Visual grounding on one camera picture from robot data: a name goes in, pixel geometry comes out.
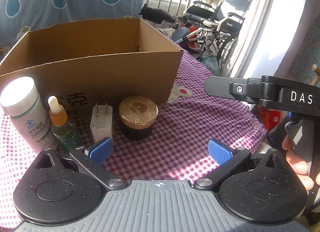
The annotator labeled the person right hand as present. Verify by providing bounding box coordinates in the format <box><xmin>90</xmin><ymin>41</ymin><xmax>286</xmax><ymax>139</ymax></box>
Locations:
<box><xmin>282</xmin><ymin>136</ymin><xmax>314</xmax><ymax>191</ymax></box>

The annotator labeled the red plastic bag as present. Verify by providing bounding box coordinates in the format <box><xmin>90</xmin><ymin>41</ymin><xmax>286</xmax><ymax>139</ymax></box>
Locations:
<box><xmin>258</xmin><ymin>106</ymin><xmax>281</xmax><ymax>131</ymax></box>

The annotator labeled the green dropper bottle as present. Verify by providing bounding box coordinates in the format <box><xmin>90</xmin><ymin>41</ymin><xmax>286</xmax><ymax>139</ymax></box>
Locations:
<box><xmin>48</xmin><ymin>95</ymin><xmax>81</xmax><ymax>152</ymax></box>

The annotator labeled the purple checkered tablecloth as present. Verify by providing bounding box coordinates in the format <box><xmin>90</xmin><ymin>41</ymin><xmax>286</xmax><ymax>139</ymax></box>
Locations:
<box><xmin>1</xmin><ymin>52</ymin><xmax>267</xmax><ymax>231</ymax></box>

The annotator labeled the gold lidded dark jar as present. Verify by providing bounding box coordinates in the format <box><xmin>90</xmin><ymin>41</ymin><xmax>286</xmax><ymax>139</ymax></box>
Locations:
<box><xmin>118</xmin><ymin>95</ymin><xmax>159</xmax><ymax>140</ymax></box>

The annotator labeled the wheelchair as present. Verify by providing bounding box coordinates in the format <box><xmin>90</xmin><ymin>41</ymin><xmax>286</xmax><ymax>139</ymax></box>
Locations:
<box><xmin>171</xmin><ymin>0</ymin><xmax>253</xmax><ymax>75</ymax></box>

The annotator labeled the brown cardboard box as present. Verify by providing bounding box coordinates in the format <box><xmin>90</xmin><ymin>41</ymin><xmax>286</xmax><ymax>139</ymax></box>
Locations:
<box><xmin>1</xmin><ymin>18</ymin><xmax>183</xmax><ymax>118</ymax></box>

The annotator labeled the white supplement bottle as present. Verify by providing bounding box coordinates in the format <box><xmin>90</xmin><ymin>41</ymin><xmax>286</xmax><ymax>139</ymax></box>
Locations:
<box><xmin>1</xmin><ymin>77</ymin><xmax>57</xmax><ymax>153</ymax></box>

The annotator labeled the white wall charger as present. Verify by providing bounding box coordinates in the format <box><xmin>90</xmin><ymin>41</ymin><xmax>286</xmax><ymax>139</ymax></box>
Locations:
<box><xmin>90</xmin><ymin>104</ymin><xmax>113</xmax><ymax>143</ymax></box>

